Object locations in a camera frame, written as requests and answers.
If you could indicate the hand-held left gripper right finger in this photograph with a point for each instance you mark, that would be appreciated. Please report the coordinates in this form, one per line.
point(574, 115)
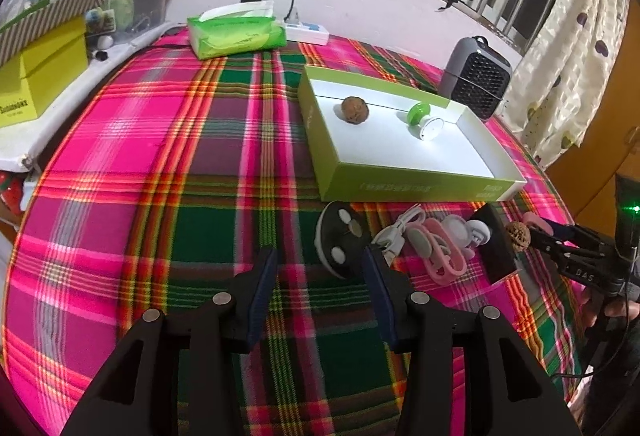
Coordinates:
point(377, 296)

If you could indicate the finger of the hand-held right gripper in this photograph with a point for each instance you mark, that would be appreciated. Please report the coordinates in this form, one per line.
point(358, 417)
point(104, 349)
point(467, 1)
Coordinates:
point(550, 248)
point(560, 230)

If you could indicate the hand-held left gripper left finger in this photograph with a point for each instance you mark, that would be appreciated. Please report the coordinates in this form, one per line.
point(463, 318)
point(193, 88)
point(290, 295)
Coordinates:
point(265, 286)

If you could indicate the brown walnut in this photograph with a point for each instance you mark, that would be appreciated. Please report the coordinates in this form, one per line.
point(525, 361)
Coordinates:
point(355, 108)
point(516, 234)

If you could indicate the black rectangular flashlight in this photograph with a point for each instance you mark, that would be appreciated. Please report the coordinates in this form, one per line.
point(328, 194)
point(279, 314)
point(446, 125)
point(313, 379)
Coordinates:
point(497, 251)

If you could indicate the black round disc white pads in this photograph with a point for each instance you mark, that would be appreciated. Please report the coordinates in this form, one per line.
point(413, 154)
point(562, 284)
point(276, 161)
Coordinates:
point(332, 236)

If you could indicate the green cardboard box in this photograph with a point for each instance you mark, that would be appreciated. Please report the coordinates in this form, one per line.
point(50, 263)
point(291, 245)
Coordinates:
point(400, 141)

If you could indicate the person's right hand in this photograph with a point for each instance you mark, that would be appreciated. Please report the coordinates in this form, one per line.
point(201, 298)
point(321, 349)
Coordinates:
point(620, 311)

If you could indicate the pink plastic loop clip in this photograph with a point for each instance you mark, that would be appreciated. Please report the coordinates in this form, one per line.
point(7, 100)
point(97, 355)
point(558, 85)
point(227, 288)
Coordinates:
point(450, 266)

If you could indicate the white round knob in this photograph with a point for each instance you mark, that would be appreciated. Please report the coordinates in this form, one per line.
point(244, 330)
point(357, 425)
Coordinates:
point(462, 231)

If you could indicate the pink green plaid tablecloth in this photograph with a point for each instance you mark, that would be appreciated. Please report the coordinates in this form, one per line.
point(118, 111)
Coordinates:
point(175, 156)

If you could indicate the grey space heater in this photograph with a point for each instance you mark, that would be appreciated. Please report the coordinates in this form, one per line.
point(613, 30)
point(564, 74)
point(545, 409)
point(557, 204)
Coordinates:
point(477, 76)

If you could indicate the spotted cream curtain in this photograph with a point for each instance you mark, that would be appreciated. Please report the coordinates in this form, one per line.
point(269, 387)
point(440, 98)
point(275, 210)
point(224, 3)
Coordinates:
point(565, 51)

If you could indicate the black clip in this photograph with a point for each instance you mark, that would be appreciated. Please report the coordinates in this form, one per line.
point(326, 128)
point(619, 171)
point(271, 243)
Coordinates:
point(457, 0)

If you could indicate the green tissue pack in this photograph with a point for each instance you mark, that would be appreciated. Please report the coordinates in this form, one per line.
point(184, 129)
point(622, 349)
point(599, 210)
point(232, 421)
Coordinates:
point(235, 33)

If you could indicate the white blue power strip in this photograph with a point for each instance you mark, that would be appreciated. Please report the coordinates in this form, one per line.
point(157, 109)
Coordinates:
point(307, 32)

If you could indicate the red white packet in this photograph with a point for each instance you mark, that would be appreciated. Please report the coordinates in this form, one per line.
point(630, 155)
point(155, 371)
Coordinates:
point(10, 193)

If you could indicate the small white ball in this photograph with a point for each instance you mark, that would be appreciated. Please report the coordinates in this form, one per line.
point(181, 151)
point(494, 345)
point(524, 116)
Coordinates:
point(103, 40)

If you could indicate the yellow-green cardboard box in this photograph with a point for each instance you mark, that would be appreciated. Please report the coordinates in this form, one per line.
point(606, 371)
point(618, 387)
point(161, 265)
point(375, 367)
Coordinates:
point(40, 76)

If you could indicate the striped cardboard box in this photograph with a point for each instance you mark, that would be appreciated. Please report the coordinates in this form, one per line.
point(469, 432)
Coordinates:
point(45, 18)

